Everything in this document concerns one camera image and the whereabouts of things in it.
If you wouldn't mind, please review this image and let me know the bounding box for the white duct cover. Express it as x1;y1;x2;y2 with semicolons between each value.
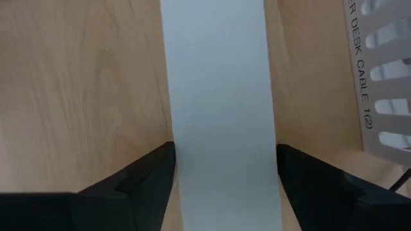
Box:
159;0;283;231

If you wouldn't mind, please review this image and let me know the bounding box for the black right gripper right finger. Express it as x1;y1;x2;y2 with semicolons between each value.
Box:
275;143;399;231

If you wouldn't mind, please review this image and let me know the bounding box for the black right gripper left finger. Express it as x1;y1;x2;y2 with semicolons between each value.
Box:
78;141;177;231

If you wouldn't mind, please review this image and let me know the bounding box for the white slotted cable duct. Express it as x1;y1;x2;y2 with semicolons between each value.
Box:
342;0;411;168

